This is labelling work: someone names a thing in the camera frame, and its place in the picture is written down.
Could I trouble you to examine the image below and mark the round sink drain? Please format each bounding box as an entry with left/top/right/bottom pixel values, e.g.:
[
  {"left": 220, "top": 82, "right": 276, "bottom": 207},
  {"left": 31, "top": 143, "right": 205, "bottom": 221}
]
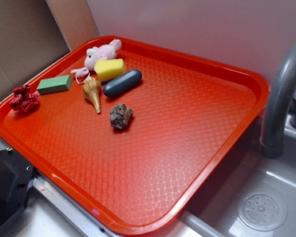
[{"left": 237, "top": 189, "right": 288, "bottom": 232}]

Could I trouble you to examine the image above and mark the red fabric scrunchie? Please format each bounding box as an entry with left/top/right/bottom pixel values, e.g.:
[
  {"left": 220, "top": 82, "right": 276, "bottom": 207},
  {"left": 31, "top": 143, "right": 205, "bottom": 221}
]
[{"left": 9, "top": 84, "right": 39, "bottom": 112}]

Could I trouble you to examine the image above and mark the orange plastic tray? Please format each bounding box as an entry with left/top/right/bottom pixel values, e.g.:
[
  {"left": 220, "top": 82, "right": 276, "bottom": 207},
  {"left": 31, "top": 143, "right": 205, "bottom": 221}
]
[{"left": 0, "top": 39, "right": 269, "bottom": 236}]

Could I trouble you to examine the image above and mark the tan spiral seashell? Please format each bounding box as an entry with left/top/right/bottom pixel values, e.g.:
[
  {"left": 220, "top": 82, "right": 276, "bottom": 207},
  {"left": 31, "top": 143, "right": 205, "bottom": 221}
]
[{"left": 82, "top": 77, "right": 101, "bottom": 114}]

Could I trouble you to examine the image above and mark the grey plastic faucet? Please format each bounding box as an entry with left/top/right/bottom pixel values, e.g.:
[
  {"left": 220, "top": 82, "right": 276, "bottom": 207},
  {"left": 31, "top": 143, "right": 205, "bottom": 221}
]
[{"left": 260, "top": 44, "right": 296, "bottom": 159}]

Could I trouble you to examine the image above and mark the aluminium frame rail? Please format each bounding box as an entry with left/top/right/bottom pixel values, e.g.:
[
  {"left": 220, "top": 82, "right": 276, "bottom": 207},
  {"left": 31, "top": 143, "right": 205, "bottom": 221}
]
[{"left": 0, "top": 138, "right": 116, "bottom": 237}]

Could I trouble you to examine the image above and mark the grey brown rock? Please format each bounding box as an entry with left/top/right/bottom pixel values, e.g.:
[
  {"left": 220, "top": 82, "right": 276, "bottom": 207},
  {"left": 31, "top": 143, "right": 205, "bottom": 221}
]
[{"left": 109, "top": 103, "right": 134, "bottom": 130}]

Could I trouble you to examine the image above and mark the black metal bracket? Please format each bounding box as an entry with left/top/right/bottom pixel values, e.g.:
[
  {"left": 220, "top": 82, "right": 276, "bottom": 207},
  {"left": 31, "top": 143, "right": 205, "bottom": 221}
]
[{"left": 0, "top": 149, "right": 36, "bottom": 233}]

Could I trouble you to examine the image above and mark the yellow sponge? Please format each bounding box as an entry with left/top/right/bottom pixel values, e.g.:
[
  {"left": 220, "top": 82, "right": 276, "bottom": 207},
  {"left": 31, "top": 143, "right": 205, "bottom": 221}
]
[{"left": 94, "top": 59, "right": 126, "bottom": 82}]

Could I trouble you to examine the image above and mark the grey toy sink basin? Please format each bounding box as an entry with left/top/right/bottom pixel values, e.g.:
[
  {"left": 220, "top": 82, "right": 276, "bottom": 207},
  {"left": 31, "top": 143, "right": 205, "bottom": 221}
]
[{"left": 180, "top": 116, "right": 296, "bottom": 237}]

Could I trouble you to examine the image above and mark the brown cardboard panel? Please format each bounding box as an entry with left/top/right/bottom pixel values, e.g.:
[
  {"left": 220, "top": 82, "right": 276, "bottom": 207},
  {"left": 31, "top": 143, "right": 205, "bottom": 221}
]
[{"left": 0, "top": 0, "right": 69, "bottom": 101}]

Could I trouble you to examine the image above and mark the green rectangular block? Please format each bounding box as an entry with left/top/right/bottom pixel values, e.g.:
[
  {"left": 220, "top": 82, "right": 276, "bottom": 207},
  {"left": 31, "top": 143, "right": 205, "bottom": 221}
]
[{"left": 37, "top": 75, "right": 73, "bottom": 95}]

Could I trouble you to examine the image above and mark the pink plush toy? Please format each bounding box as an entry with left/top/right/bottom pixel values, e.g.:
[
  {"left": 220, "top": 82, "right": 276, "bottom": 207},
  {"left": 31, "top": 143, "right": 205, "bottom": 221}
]
[{"left": 70, "top": 39, "right": 122, "bottom": 84}]

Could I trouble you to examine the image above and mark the dark grey plastic pickle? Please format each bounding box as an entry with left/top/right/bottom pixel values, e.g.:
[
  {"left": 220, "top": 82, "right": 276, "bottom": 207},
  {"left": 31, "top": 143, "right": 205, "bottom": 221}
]
[{"left": 103, "top": 69, "right": 142, "bottom": 97}]

